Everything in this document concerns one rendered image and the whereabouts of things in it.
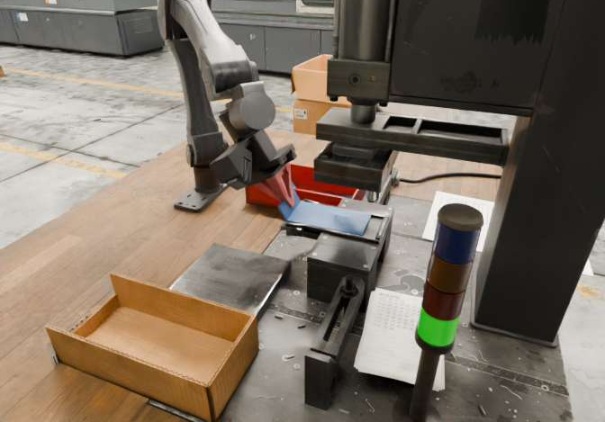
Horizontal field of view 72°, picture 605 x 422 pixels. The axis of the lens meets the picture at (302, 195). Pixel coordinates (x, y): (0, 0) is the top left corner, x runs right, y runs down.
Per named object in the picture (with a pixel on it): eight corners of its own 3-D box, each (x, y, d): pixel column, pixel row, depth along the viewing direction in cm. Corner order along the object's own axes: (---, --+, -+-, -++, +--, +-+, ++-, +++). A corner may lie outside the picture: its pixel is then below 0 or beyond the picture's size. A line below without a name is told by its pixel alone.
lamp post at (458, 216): (396, 390, 55) (429, 189, 40) (444, 406, 53) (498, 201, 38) (386, 433, 50) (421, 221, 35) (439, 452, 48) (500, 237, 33)
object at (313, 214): (292, 201, 80) (292, 187, 79) (371, 215, 76) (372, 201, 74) (277, 219, 75) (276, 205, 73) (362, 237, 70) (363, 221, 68)
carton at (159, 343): (121, 309, 69) (111, 271, 65) (259, 354, 61) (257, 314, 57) (56, 371, 58) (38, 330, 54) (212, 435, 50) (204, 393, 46)
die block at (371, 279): (340, 233, 86) (342, 202, 82) (390, 244, 83) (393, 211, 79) (306, 297, 70) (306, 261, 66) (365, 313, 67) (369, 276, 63)
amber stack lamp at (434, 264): (428, 263, 42) (434, 236, 41) (468, 272, 41) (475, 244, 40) (424, 287, 39) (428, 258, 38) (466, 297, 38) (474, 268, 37)
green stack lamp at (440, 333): (419, 314, 46) (423, 291, 44) (456, 323, 45) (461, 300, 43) (414, 339, 43) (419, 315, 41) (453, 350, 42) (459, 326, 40)
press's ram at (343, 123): (340, 152, 78) (349, -29, 63) (491, 175, 70) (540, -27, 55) (306, 197, 63) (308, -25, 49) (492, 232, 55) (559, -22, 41)
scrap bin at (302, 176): (267, 180, 106) (266, 158, 104) (365, 198, 99) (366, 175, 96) (246, 202, 97) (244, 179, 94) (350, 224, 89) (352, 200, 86)
